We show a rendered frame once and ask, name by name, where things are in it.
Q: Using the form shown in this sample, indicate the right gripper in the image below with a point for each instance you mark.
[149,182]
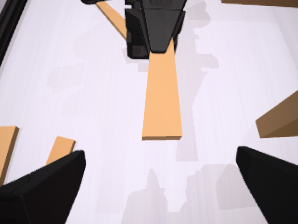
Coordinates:
[161,18]

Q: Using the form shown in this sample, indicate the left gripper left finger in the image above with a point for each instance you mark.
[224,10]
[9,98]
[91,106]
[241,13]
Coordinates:
[46,195]

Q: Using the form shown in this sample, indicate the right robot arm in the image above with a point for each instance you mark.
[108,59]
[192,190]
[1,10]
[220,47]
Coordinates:
[91,2]

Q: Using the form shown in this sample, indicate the tan wooden board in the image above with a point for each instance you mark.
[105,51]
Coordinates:
[277,3]
[281,120]

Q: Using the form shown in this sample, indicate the tan wooden wedge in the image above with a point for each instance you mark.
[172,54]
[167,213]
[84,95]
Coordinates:
[8,136]
[113,17]
[162,118]

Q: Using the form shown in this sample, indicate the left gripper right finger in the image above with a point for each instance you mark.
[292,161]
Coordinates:
[272,182]

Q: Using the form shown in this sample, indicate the small tan wooden block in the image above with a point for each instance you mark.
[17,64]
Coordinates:
[62,146]

